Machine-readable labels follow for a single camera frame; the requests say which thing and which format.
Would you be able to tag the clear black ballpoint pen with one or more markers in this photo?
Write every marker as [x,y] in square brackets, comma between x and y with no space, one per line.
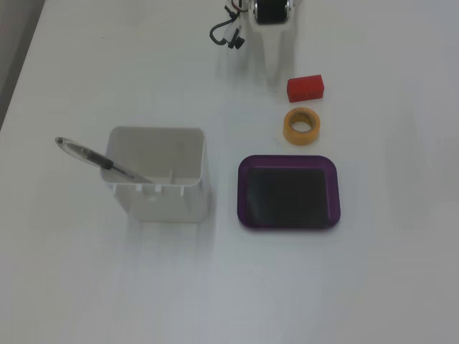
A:
[89,155]

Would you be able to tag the purple metal tray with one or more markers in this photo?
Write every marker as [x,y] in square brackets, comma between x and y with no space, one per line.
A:
[287,193]

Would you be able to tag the red rectangular block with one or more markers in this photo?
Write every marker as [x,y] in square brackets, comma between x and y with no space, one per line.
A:
[305,88]

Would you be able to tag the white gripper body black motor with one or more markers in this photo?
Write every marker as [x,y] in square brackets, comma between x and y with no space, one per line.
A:
[271,14]

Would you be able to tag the white plastic box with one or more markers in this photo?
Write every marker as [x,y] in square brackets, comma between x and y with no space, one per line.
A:
[168,204]

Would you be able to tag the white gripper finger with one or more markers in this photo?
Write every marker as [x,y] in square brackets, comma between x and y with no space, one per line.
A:
[262,46]
[285,46]

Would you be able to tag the yellow tape roll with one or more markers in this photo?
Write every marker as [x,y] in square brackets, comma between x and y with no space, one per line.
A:
[289,135]

